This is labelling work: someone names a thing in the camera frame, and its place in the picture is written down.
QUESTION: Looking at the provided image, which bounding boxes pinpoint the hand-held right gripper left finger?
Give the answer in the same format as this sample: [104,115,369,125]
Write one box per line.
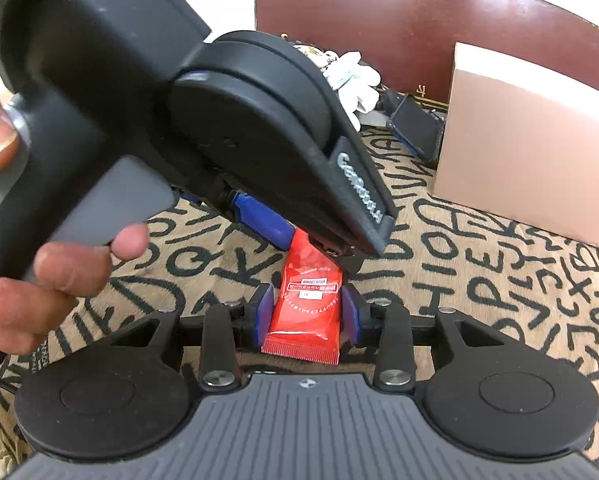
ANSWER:
[110,284,276,392]

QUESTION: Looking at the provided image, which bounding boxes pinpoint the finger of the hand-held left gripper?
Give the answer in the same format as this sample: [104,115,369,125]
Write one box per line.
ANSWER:
[230,189,296,252]
[315,234,366,275]

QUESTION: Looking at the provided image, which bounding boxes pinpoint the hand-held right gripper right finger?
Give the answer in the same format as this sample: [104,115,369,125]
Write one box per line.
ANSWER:
[340,285,500,392]

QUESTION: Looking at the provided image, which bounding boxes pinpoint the red snack packet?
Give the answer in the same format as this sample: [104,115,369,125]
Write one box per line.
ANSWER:
[260,227,344,367]

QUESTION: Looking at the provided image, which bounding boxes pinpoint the white cardboard box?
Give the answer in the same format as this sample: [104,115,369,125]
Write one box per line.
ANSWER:
[432,42,599,257]

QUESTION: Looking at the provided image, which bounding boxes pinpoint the person's left hand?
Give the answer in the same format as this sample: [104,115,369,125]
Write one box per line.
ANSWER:
[0,85,151,362]

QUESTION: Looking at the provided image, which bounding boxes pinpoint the letter printed blanket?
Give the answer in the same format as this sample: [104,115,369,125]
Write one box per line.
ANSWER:
[0,85,599,480]

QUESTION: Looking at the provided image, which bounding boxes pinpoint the black phone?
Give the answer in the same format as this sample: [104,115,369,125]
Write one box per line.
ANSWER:
[385,91,448,162]

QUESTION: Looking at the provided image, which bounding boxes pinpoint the white work gloves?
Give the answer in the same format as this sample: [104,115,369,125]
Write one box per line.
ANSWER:
[323,50,383,132]

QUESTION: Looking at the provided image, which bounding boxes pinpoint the brown wooden headboard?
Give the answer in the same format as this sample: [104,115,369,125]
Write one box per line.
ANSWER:
[254,0,599,111]

